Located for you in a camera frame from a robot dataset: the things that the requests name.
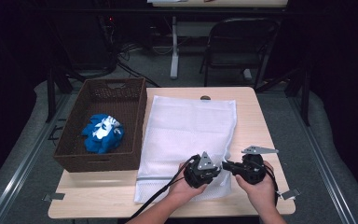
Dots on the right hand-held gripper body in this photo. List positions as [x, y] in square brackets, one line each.
[251, 169]

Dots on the black folding chair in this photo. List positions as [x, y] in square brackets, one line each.
[239, 34]

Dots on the brown woven basket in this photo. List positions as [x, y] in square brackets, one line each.
[112, 102]

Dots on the black equipment cabinet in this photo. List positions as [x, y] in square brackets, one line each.
[84, 43]

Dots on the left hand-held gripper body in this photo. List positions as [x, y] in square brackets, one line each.
[199, 175]

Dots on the person's right hand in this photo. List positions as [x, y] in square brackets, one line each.
[261, 194]

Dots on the grey metal table clamp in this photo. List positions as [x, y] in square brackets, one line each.
[290, 193]
[54, 196]

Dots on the aluminium floor rail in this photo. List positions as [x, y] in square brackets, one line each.
[21, 172]
[323, 165]

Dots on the blue and white cloth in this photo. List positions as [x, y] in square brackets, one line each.
[104, 138]

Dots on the person's left hand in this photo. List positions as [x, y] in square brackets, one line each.
[183, 189]

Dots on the black metal stand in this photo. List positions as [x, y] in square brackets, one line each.
[51, 93]
[305, 99]

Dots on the grey round table grommet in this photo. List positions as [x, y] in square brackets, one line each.
[205, 97]

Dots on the white desk leg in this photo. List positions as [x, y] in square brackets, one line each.
[174, 56]

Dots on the white mesh laundry bag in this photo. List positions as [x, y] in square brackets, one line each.
[183, 133]

